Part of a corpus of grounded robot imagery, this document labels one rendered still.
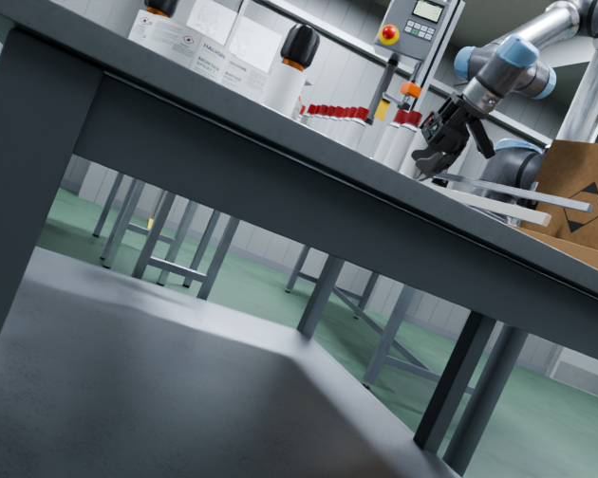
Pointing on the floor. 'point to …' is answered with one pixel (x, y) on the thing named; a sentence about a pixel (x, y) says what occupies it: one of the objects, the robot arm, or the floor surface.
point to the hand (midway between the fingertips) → (422, 177)
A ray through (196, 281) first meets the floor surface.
